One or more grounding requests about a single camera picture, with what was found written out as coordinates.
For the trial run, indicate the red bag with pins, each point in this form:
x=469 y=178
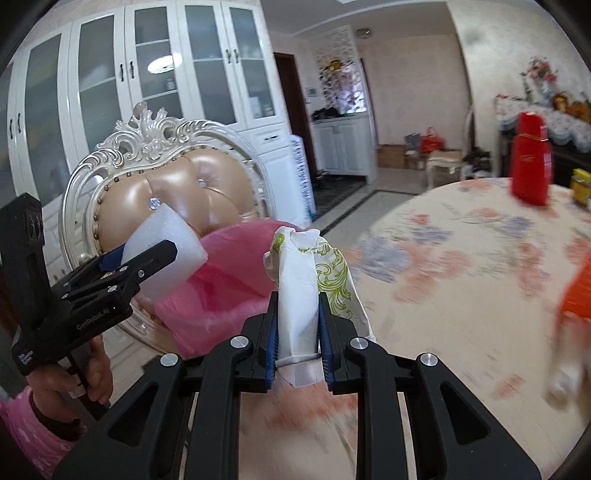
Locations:
x=431 y=141

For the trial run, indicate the flower vase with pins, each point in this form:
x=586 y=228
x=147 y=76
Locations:
x=541 y=76

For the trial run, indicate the white green patterned napkin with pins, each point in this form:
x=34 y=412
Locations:
x=300 y=295

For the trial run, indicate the pink plastic bag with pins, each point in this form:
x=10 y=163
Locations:
x=221 y=277

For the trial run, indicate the white foam block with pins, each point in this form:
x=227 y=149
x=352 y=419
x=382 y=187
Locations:
x=161 y=230

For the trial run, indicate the white perforated tower appliance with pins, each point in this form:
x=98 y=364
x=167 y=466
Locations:
x=302 y=180

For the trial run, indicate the red thermos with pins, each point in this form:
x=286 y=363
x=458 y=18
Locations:
x=532 y=161

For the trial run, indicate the dark wooden door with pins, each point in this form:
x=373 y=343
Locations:
x=291 y=92

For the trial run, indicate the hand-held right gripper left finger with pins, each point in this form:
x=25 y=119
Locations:
x=272 y=350

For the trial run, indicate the floral tablecloth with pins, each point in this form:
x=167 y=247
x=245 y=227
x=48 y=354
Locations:
x=438 y=277

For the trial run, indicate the black piano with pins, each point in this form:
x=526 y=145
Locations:
x=568 y=161

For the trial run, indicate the person's left hand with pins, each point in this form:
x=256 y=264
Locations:
x=94 y=369

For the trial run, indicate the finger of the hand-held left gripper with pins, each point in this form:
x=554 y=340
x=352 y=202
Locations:
x=113 y=259
x=138 y=270

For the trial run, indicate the ceiling light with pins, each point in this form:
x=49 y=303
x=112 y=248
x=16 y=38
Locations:
x=364 y=31

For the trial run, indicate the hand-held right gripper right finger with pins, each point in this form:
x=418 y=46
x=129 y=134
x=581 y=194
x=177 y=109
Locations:
x=324 y=350

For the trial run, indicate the ornate cream leather chair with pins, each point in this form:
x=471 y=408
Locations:
x=184 y=184

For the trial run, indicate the person's left forearm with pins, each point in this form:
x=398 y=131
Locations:
x=32 y=429

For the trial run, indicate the cardboard box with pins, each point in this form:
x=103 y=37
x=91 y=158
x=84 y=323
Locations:
x=391 y=156

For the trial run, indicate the low white cabinet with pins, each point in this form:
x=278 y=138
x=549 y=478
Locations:
x=344 y=145

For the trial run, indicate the wicker basket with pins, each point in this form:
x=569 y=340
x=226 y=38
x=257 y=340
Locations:
x=561 y=101

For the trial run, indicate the yellow lid jar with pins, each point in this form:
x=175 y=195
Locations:
x=581 y=187

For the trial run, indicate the grey bag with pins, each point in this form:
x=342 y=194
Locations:
x=412 y=142

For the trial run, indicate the floral lace cloth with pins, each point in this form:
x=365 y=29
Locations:
x=563 y=127

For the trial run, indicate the white lattice screen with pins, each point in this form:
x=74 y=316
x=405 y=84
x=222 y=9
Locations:
x=339 y=78

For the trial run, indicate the white glass-door cabinet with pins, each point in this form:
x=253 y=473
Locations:
x=207 y=69

